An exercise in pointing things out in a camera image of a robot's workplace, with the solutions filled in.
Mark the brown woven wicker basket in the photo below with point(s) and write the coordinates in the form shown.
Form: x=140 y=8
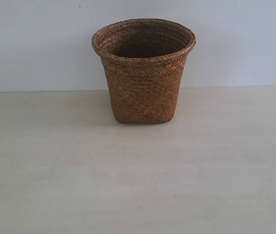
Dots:
x=143 y=61

